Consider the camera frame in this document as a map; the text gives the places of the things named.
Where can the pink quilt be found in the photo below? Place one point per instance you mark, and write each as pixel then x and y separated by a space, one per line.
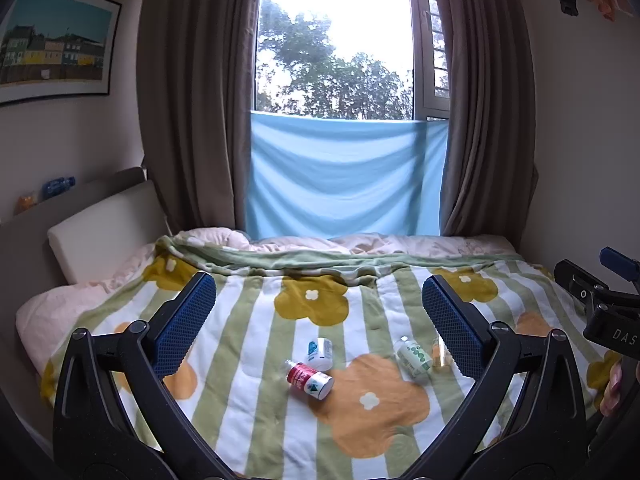
pixel 350 242

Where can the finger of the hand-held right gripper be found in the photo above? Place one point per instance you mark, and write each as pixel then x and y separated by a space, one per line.
pixel 620 262
pixel 580 280

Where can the clear glass cup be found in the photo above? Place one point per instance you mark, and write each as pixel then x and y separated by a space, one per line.
pixel 440 355

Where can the orange bottle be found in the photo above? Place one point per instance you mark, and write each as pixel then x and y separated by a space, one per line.
pixel 27 203

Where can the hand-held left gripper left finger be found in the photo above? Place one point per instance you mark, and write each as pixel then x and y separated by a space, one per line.
pixel 184 327

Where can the red label white bottle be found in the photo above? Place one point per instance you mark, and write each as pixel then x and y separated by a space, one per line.
pixel 312 380

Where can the person's right hand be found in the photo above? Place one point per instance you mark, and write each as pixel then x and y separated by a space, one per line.
pixel 611 390

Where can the framed houses wall poster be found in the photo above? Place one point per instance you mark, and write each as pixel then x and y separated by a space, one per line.
pixel 55 42

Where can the floral striped blanket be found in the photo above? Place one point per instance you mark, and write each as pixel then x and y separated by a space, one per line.
pixel 310 440

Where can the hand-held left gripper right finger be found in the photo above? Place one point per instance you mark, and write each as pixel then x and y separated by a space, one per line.
pixel 454 330

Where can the pale pink pillow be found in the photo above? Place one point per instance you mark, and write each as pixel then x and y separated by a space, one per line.
pixel 65 310

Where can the brown curtain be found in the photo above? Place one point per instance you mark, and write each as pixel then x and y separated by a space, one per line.
pixel 195 95
pixel 485 110

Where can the blue label white bottle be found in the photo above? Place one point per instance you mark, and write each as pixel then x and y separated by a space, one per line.
pixel 320 352

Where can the green label white bottle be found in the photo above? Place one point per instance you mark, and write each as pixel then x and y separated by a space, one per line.
pixel 414 358

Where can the blue plastic bottle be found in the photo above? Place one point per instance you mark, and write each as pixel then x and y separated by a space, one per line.
pixel 58 187

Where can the cream headboard cushion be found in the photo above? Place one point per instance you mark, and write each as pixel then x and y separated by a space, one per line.
pixel 105 230

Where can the white window frame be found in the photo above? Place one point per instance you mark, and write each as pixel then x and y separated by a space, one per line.
pixel 425 60

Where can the light blue cloth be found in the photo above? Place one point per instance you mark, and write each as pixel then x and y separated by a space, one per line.
pixel 340 175

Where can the grey headboard shelf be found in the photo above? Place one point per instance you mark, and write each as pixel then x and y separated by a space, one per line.
pixel 20 255

